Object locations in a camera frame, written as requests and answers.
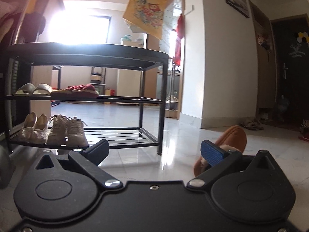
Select yellow hexagon door decoration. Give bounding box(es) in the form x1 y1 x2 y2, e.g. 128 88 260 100
295 31 309 44

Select black metal shoe rack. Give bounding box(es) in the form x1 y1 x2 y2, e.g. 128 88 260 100
4 43 170 155

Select brown fleece-lined slipper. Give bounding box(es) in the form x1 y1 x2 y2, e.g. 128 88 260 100
193 125 248 177

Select grey-green slipper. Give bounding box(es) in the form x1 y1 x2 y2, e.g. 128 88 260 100
14 83 36 96
32 83 52 95

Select red hanging ornament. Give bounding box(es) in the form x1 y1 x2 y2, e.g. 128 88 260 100
175 13 186 66

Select framed wall picture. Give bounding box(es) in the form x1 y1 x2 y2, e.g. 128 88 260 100
222 0 250 19

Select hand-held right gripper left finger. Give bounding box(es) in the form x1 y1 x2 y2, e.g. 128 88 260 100
35 139 123 190

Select dark entrance door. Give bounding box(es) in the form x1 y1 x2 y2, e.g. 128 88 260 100
270 14 309 132

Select cream lace-up sneaker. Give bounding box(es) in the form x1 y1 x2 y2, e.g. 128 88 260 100
65 116 89 147
47 115 67 146

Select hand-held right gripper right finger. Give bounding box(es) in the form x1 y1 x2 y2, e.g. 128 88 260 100
187 140 278 190

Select red and yellow slipper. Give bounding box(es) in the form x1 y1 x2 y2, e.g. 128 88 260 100
68 84 100 96
50 89 74 96

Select yellow printed tote bag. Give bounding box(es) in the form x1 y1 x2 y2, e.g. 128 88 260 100
122 0 167 40

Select large water bottle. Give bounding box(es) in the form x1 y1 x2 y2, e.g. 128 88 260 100
277 95 290 122

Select beige flat shoe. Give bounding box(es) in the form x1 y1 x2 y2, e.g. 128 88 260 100
34 113 49 144
17 112 38 142

